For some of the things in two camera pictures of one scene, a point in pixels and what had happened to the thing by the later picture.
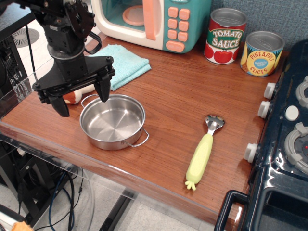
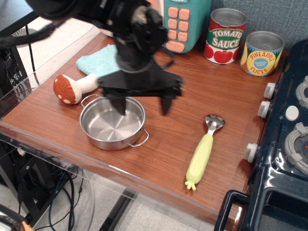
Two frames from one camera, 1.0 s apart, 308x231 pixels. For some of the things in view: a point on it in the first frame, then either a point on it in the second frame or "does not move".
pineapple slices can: (262, 53) does not move
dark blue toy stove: (277, 199) does not move
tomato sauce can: (226, 27) does not move
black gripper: (71, 71) -> (152, 82)
